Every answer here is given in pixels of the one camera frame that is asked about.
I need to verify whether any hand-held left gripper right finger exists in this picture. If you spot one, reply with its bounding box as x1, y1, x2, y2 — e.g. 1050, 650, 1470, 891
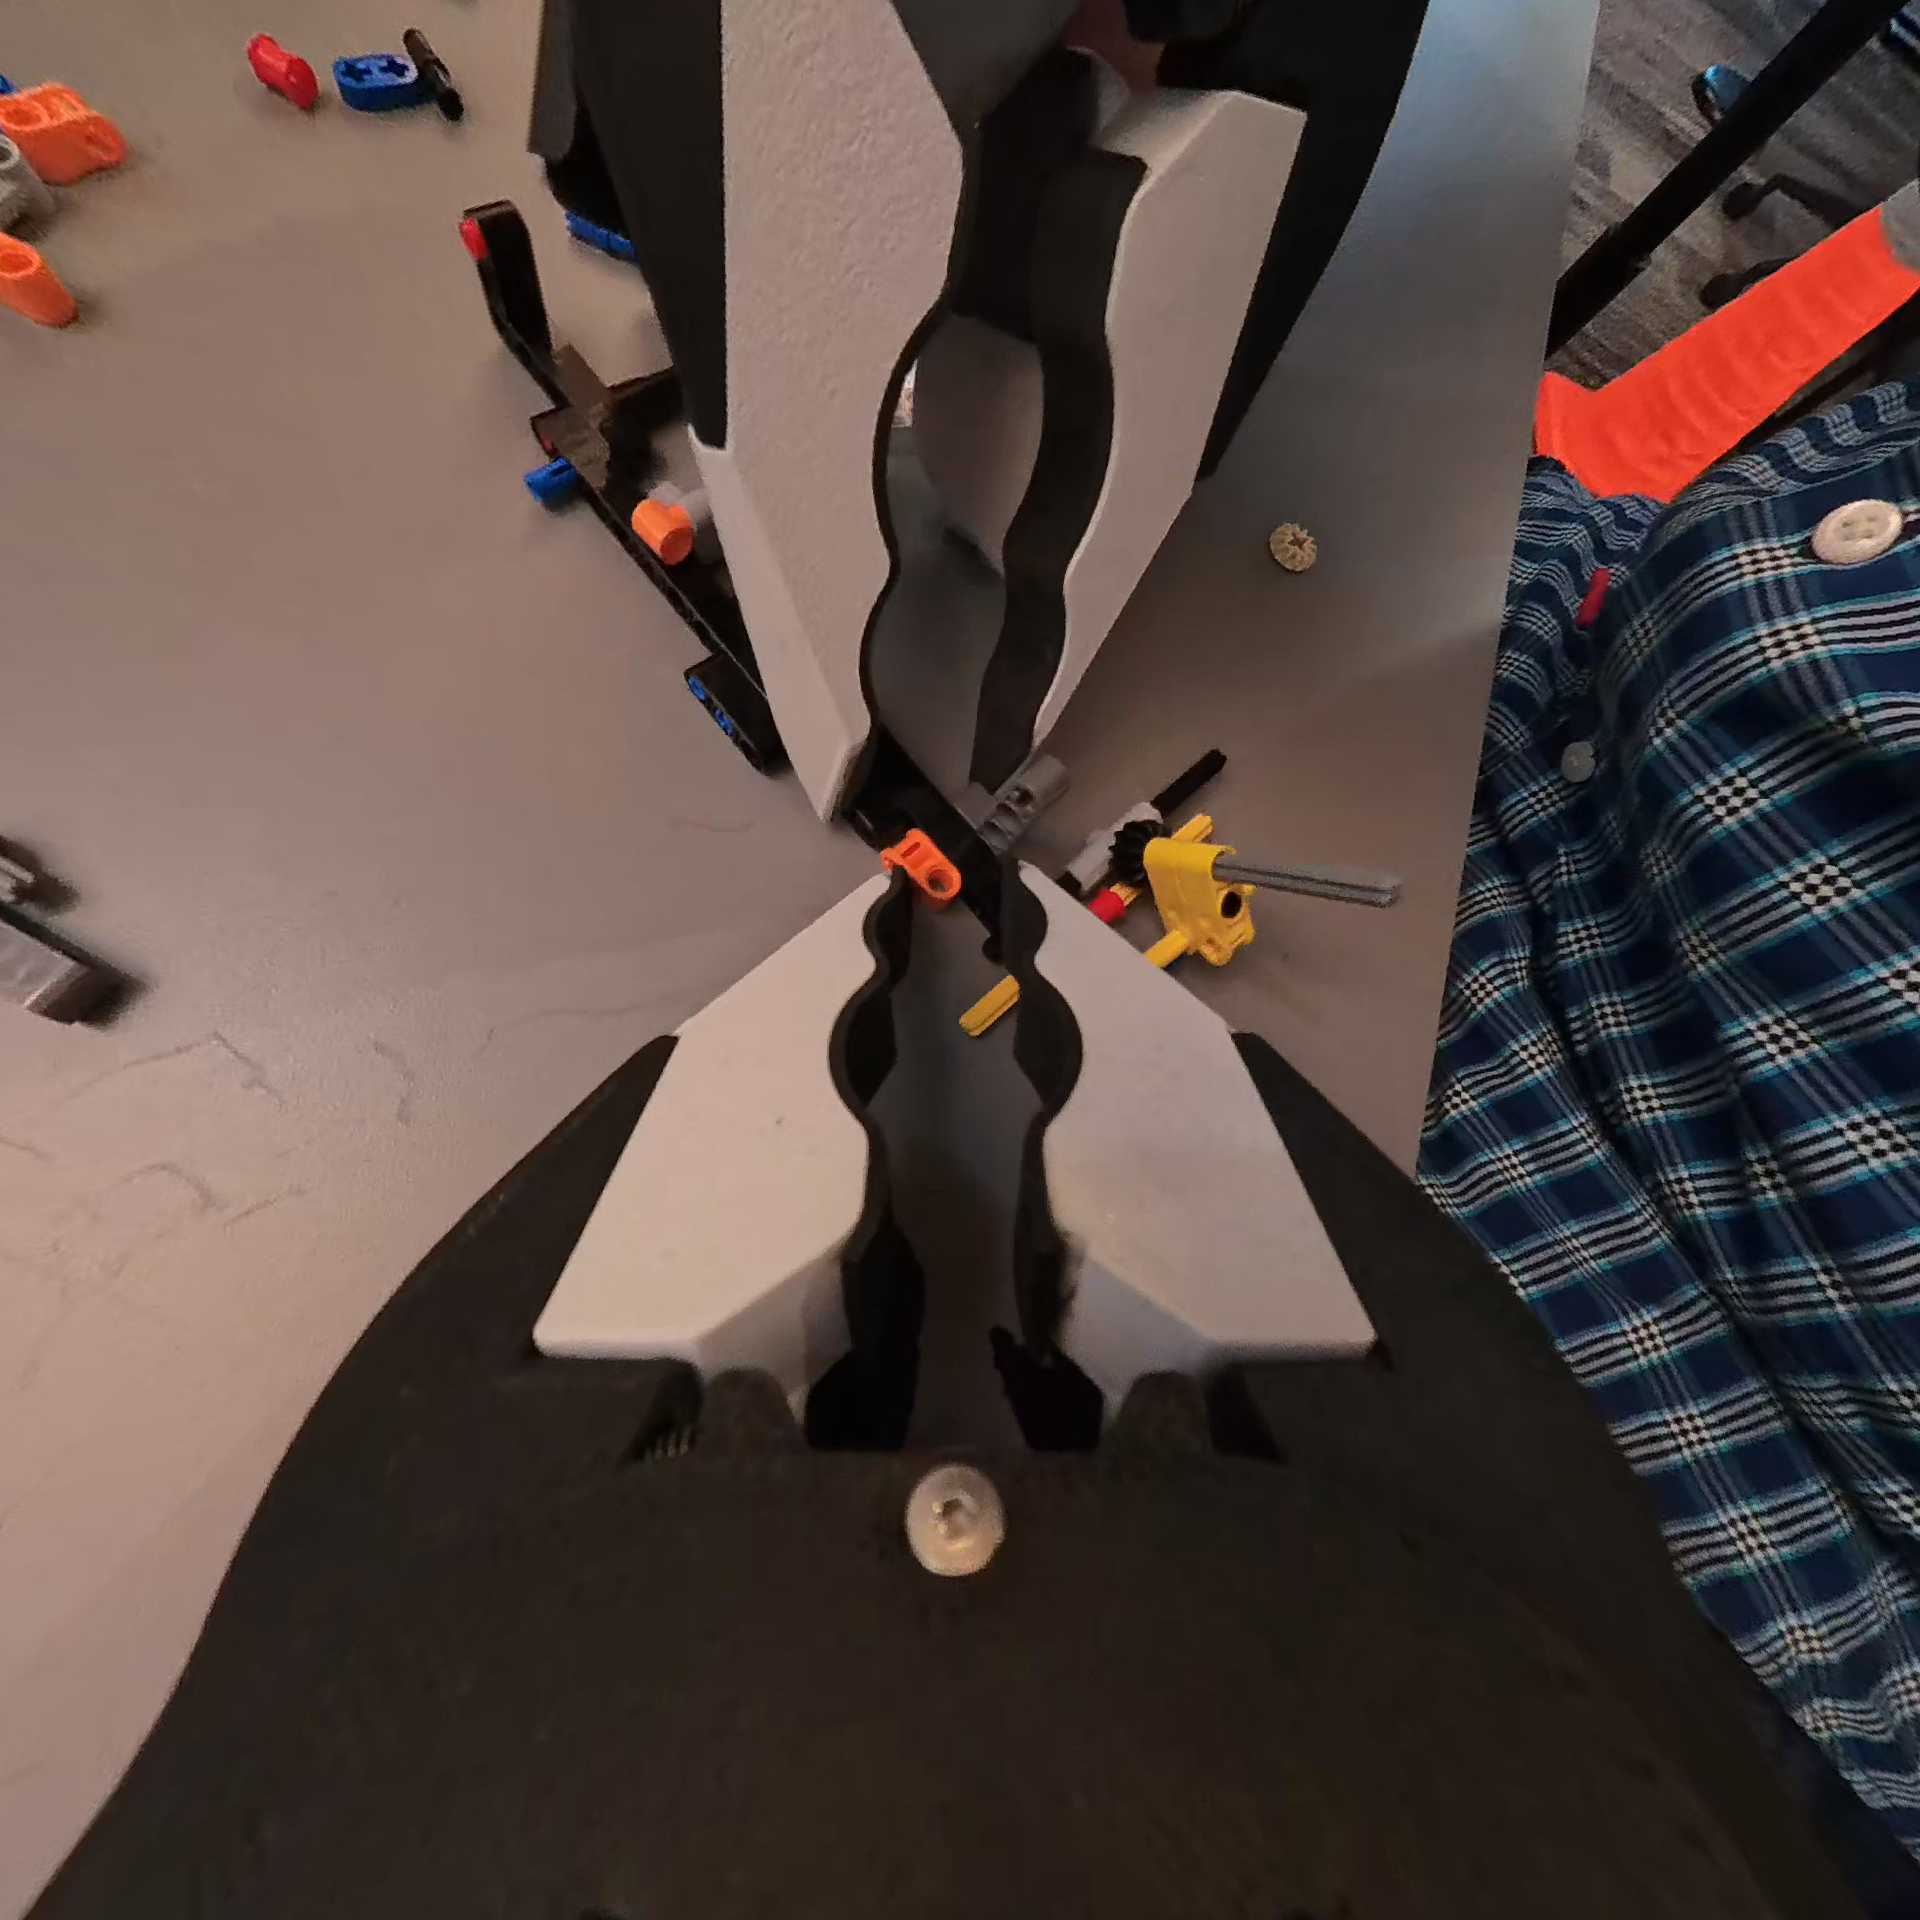
990, 861, 1379, 1449

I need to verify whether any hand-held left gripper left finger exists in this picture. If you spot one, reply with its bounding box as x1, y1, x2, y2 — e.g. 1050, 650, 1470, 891
534, 874, 923, 1449

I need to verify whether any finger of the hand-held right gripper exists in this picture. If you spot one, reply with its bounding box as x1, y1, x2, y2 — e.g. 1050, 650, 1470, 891
692, 0, 969, 825
967, 89, 1315, 793

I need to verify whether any black lego frame assembly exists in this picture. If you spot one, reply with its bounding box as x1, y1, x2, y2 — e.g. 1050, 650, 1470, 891
457, 199, 1052, 1040

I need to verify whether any yellow lego pin connector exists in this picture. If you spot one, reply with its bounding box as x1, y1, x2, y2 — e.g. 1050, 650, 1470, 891
1140, 816, 1260, 969

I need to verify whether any dark grey lego beam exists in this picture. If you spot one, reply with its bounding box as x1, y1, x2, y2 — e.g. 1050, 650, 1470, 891
984, 754, 1073, 852

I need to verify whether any orange lego connector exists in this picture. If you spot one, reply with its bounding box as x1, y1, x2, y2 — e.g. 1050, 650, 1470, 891
0, 83, 130, 185
0, 231, 81, 329

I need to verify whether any grey lego liftarm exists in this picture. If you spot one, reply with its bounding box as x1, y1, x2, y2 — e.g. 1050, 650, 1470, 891
0, 908, 138, 1028

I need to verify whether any person's torso in plaid shirt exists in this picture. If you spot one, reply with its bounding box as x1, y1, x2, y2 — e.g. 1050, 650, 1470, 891
1417, 381, 1920, 1853

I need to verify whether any orange cloth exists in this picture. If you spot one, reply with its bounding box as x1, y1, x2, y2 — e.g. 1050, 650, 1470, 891
1534, 208, 1920, 506

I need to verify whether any black metal bar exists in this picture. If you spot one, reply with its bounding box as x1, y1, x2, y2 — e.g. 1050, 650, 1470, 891
1545, 0, 1920, 359

